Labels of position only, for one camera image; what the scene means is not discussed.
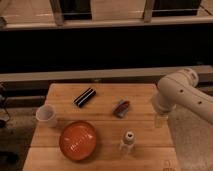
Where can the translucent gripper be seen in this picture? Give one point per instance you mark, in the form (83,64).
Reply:
(160,120)

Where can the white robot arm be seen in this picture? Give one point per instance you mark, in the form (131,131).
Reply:
(179,88)

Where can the red blue small object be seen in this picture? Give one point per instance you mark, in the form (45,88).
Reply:
(121,108)

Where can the black striped box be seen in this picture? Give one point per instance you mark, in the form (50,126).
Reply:
(82,99)

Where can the orange bowl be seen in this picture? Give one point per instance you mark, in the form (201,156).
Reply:
(78,140)

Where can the white cup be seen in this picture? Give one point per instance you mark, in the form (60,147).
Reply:
(46,115)

